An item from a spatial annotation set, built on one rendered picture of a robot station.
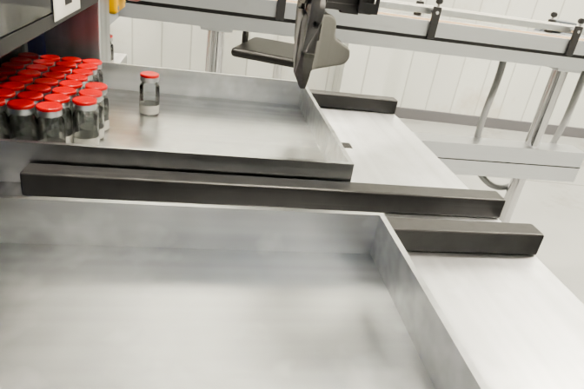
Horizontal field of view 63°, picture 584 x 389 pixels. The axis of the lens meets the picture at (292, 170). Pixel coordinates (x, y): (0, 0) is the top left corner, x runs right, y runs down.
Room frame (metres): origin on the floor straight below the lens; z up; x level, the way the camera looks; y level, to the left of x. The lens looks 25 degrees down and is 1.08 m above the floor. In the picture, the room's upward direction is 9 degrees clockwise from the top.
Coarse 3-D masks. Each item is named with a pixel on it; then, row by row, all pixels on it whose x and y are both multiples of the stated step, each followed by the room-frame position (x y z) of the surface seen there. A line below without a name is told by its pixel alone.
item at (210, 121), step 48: (192, 96) 0.59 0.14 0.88; (240, 96) 0.61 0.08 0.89; (288, 96) 0.62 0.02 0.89; (0, 144) 0.32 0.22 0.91; (48, 144) 0.33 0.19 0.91; (144, 144) 0.42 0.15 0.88; (192, 144) 0.44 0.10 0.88; (240, 144) 0.46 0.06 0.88; (288, 144) 0.48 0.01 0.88; (336, 144) 0.42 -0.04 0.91
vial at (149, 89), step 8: (144, 80) 0.50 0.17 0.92; (152, 80) 0.50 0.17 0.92; (144, 88) 0.50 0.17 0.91; (152, 88) 0.50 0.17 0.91; (144, 96) 0.50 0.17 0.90; (152, 96) 0.50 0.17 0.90; (144, 104) 0.50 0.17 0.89; (152, 104) 0.50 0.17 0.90; (144, 112) 0.50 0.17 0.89; (152, 112) 0.50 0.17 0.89
